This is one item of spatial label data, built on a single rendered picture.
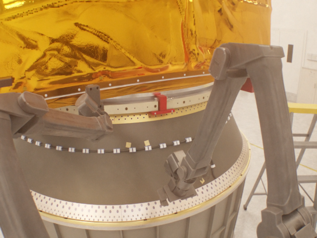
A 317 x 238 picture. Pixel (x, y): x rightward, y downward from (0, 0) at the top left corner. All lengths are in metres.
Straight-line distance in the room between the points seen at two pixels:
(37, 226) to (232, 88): 0.46
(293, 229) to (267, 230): 0.05
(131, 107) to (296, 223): 0.94
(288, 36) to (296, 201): 8.47
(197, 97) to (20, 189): 1.16
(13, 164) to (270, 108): 0.45
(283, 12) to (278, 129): 8.67
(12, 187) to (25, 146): 1.20
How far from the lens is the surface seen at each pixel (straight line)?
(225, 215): 1.80
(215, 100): 0.59
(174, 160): 0.84
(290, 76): 8.89
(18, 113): 0.47
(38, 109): 0.49
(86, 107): 0.81
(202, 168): 0.76
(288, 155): 0.49
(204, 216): 1.55
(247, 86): 2.10
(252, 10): 1.84
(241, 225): 3.04
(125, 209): 1.29
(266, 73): 0.47
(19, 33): 1.02
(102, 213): 1.30
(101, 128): 0.75
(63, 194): 1.38
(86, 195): 1.32
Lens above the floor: 2.06
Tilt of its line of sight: 20 degrees down
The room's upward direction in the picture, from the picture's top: straight up
